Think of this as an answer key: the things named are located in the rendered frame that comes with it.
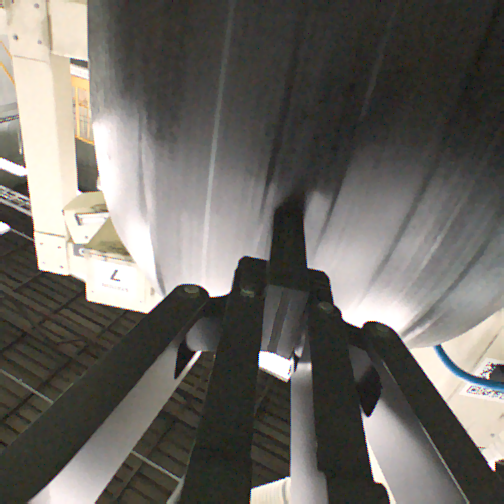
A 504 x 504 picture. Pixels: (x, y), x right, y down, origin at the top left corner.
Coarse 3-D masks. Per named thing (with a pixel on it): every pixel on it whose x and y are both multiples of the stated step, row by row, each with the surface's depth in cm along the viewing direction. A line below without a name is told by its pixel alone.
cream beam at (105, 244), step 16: (112, 224) 89; (96, 240) 84; (112, 240) 85; (96, 256) 82; (112, 256) 82; (128, 256) 81; (144, 288) 85; (112, 304) 89; (128, 304) 88; (144, 304) 88
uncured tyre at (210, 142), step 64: (128, 0) 17; (192, 0) 15; (256, 0) 15; (320, 0) 15; (384, 0) 15; (448, 0) 15; (128, 64) 18; (192, 64) 16; (256, 64) 16; (320, 64) 16; (384, 64) 16; (448, 64) 16; (128, 128) 19; (192, 128) 18; (256, 128) 18; (320, 128) 17; (384, 128) 17; (448, 128) 17; (128, 192) 22; (192, 192) 20; (256, 192) 19; (320, 192) 19; (384, 192) 19; (448, 192) 18; (192, 256) 24; (256, 256) 23; (320, 256) 22; (384, 256) 21; (448, 256) 21; (384, 320) 26; (448, 320) 25
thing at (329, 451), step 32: (320, 320) 13; (320, 352) 12; (320, 384) 10; (352, 384) 11; (320, 416) 9; (352, 416) 10; (320, 448) 9; (352, 448) 9; (320, 480) 8; (352, 480) 8
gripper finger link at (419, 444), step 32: (384, 352) 12; (384, 384) 11; (416, 384) 11; (384, 416) 11; (416, 416) 10; (448, 416) 10; (384, 448) 11; (416, 448) 10; (448, 448) 9; (416, 480) 10; (448, 480) 9; (480, 480) 9
